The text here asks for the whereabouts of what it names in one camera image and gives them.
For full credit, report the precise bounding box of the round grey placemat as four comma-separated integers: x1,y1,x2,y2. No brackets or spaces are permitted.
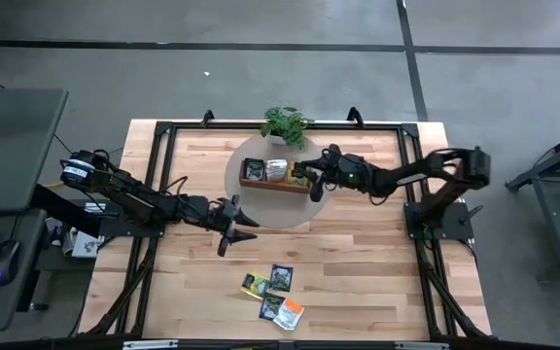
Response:
224,133,333,229

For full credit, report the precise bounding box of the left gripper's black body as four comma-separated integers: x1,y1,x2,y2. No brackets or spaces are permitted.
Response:
196,194,241,258

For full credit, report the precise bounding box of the white metal bracket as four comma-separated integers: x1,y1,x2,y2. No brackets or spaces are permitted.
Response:
122,339,180,350

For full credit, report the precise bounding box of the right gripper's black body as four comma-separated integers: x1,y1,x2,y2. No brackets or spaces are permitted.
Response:
309,144,359,203

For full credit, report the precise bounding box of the black aluminium table frame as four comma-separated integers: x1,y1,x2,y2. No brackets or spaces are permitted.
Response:
78,107,495,341

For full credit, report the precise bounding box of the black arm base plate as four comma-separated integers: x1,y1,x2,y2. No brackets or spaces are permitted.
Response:
98,197,170,239
403,200,485,243

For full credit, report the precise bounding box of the wooden compartment tea box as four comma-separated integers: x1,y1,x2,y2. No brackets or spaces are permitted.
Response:
238,156,313,195

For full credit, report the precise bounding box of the black computer mouse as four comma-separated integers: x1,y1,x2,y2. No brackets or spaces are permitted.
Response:
0,239,21,287

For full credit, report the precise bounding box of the grey office desk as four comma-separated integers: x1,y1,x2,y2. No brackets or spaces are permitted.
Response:
0,87,70,333

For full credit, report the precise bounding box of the small white box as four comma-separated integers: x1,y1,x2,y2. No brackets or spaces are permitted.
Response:
69,229,102,260

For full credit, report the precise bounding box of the white orange tea packet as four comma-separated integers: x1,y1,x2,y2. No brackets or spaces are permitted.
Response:
272,297,305,332
264,158,289,183

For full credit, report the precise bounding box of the green plant in white pot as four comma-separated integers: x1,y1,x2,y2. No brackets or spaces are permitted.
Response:
259,105,316,151

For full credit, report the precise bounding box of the dark blue tea packet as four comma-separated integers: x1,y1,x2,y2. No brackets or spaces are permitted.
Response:
243,157,266,182
268,263,295,294
258,292,286,322

